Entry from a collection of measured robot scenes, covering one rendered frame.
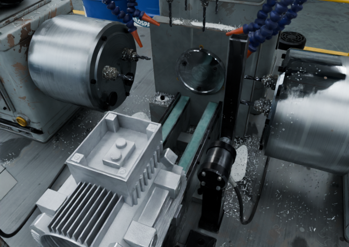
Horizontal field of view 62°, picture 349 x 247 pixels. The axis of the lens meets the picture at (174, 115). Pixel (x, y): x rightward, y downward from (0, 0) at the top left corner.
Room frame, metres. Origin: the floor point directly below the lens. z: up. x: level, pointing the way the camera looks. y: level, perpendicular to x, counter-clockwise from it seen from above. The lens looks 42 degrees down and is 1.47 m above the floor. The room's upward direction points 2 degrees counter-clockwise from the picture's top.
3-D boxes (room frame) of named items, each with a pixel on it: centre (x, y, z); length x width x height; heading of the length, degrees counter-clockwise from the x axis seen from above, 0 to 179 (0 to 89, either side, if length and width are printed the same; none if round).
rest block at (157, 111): (0.71, 0.03, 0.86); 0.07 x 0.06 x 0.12; 66
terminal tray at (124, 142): (0.31, 0.09, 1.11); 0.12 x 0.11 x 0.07; 157
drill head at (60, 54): (0.75, 0.29, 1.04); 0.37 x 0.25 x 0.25; 66
